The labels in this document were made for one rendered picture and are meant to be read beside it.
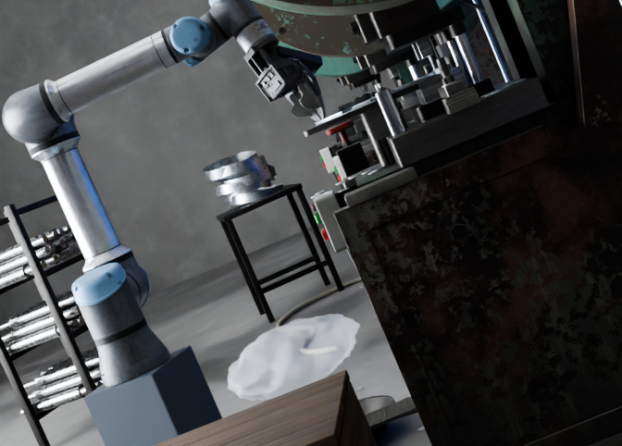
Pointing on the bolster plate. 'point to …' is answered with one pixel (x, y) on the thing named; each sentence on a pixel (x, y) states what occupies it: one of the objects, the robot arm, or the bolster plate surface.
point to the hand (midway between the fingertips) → (322, 116)
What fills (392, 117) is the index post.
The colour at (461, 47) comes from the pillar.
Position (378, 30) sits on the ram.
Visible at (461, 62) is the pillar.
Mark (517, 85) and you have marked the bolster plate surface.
